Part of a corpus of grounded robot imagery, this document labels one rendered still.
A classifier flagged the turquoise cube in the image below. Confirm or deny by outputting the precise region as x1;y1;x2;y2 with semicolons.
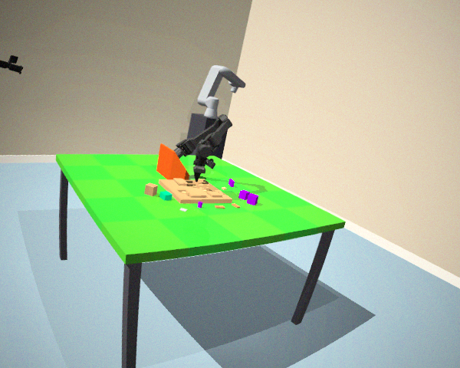
159;191;172;201

